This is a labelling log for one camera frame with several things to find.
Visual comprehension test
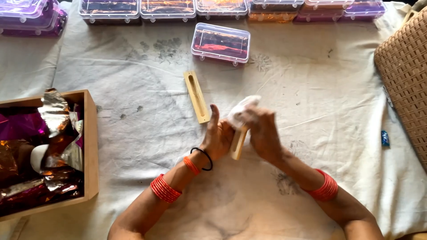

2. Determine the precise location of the person's left hand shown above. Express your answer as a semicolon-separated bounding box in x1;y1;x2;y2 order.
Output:
200;104;236;161

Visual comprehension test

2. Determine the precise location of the person's right hand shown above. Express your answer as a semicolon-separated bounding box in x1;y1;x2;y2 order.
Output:
241;106;284;163

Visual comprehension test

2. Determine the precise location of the white cloth wad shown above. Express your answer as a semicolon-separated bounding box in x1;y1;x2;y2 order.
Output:
227;95;262;130

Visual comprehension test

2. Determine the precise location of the wooden mould half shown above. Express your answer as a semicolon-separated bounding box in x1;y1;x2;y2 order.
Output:
183;70;211;124
230;124;249;161

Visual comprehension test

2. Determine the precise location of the white stained table cloth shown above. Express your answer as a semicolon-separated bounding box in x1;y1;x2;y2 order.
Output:
0;0;427;240

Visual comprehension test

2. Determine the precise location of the black bangle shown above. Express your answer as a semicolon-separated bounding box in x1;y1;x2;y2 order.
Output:
190;147;213;171

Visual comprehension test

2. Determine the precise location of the clear plastic box with foil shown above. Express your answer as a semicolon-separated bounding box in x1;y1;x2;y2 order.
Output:
191;22;251;67

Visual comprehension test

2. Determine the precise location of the thin orange bangle stack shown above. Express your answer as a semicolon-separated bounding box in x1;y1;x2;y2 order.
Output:
183;156;201;176

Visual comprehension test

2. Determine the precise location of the row of clear plastic boxes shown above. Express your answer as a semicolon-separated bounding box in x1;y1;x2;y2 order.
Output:
78;0;387;24

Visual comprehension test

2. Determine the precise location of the wide orange bangle stack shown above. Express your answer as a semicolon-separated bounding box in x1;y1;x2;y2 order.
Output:
150;174;183;204

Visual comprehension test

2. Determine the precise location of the beige woven plastic basket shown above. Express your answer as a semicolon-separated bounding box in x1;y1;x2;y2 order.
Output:
374;0;427;174

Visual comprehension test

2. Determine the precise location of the wooden crate of foil wrappers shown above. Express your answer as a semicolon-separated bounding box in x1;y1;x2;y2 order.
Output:
0;88;99;222

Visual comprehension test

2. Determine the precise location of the stack of purple foil boxes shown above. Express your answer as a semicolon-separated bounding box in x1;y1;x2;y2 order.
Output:
0;0;68;37

